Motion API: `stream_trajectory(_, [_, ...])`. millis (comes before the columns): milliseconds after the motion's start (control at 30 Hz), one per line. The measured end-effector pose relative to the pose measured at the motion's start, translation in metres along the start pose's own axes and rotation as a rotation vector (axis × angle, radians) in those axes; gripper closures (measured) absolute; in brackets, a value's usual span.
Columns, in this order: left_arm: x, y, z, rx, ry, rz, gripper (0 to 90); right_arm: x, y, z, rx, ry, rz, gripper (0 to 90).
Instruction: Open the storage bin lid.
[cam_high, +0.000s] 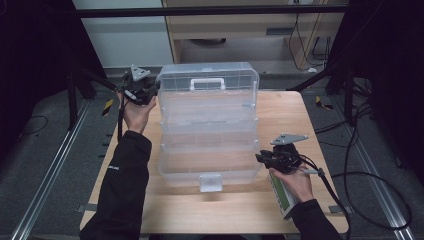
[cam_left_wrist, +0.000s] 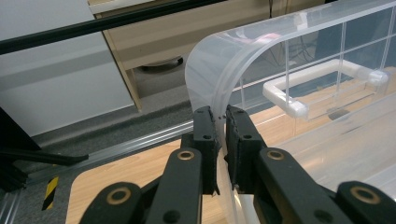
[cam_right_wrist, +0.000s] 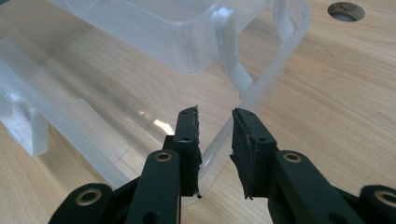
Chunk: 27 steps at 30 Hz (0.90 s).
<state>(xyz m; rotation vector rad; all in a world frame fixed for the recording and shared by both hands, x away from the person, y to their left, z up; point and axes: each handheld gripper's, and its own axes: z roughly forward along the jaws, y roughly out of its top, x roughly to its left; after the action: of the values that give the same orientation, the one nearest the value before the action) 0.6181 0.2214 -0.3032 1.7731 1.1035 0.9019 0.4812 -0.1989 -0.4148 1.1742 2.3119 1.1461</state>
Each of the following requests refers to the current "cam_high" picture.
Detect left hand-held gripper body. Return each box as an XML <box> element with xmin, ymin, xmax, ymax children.
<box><xmin>116</xmin><ymin>64</ymin><xmax>158</xmax><ymax>107</ymax></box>

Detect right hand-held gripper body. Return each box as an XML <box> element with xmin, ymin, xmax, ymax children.
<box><xmin>266</xmin><ymin>132</ymin><xmax>310</xmax><ymax>175</ymax></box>

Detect green and white medicine box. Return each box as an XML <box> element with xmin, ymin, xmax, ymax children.
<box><xmin>267</xmin><ymin>171</ymin><xmax>300</xmax><ymax>220</ymax></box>

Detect clear plastic storage box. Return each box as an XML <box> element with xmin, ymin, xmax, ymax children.
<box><xmin>155</xmin><ymin>61</ymin><xmax>263</xmax><ymax>194</ymax></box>

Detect person's left hand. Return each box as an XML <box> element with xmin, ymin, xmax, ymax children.
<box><xmin>116</xmin><ymin>91</ymin><xmax>158</xmax><ymax>135</ymax></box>

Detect person's right hand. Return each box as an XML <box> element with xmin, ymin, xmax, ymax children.
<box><xmin>267</xmin><ymin>162</ymin><xmax>316</xmax><ymax>204</ymax></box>

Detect yellow and black floor tape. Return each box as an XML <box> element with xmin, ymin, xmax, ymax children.
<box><xmin>101</xmin><ymin>98</ymin><xmax>115</xmax><ymax>117</ymax></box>
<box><xmin>314</xmin><ymin>95</ymin><xmax>334</xmax><ymax>111</ymax></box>

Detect white cabinet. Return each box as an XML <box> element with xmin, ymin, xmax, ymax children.
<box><xmin>70</xmin><ymin>0</ymin><xmax>175</xmax><ymax>70</ymax></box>

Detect black metal stand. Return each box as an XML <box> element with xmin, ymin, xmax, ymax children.
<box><xmin>285</xmin><ymin>58</ymin><xmax>359</xmax><ymax>128</ymax></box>
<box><xmin>65</xmin><ymin>63</ymin><xmax>134</xmax><ymax>132</ymax></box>

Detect light wooden desk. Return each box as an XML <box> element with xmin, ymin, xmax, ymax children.
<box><xmin>161</xmin><ymin>0</ymin><xmax>352</xmax><ymax>74</ymax></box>

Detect black curtain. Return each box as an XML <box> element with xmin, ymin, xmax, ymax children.
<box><xmin>328</xmin><ymin>0</ymin><xmax>424</xmax><ymax>186</ymax></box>
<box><xmin>0</xmin><ymin>0</ymin><xmax>105</xmax><ymax>163</ymax></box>

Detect left hand-held gripper cable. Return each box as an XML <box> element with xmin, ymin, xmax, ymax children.
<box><xmin>116</xmin><ymin>92</ymin><xmax>127</xmax><ymax>144</ymax></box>

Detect hand-held gripper cable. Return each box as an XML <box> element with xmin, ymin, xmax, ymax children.
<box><xmin>116</xmin><ymin>92</ymin><xmax>127</xmax><ymax>144</ymax></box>
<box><xmin>301</xmin><ymin>156</ymin><xmax>353</xmax><ymax>240</ymax></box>

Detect right hand-held gripper cable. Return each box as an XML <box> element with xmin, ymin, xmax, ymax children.
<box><xmin>301</xmin><ymin>156</ymin><xmax>353</xmax><ymax>240</ymax></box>

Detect grey table bracket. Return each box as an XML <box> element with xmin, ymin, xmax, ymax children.
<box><xmin>76</xmin><ymin>203</ymin><xmax>98</xmax><ymax>213</ymax></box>
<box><xmin>327</xmin><ymin>204</ymin><xmax>353</xmax><ymax>215</ymax></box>

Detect black floor cables bundle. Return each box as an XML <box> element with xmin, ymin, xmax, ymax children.
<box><xmin>313</xmin><ymin>78</ymin><xmax>376</xmax><ymax>151</ymax></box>

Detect black horizontal frame bar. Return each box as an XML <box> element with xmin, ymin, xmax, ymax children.
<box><xmin>73</xmin><ymin>4</ymin><xmax>350</xmax><ymax>19</ymax></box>

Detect aluminium floor rail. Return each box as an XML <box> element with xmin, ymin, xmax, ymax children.
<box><xmin>10</xmin><ymin>99</ymin><xmax>92</xmax><ymax>240</ymax></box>
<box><xmin>333</xmin><ymin>95</ymin><xmax>417</xmax><ymax>240</ymax></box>

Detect thin black floor cable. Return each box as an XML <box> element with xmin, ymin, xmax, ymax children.
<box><xmin>19</xmin><ymin>114</ymin><xmax>50</xmax><ymax>137</ymax></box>

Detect black hanging desk cables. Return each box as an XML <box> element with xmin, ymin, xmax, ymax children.
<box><xmin>287</xmin><ymin>12</ymin><xmax>335</xmax><ymax>73</ymax></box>

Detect looped black floor cable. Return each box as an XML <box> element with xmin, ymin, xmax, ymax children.
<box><xmin>329</xmin><ymin>170</ymin><xmax>413</xmax><ymax>232</ymax></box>

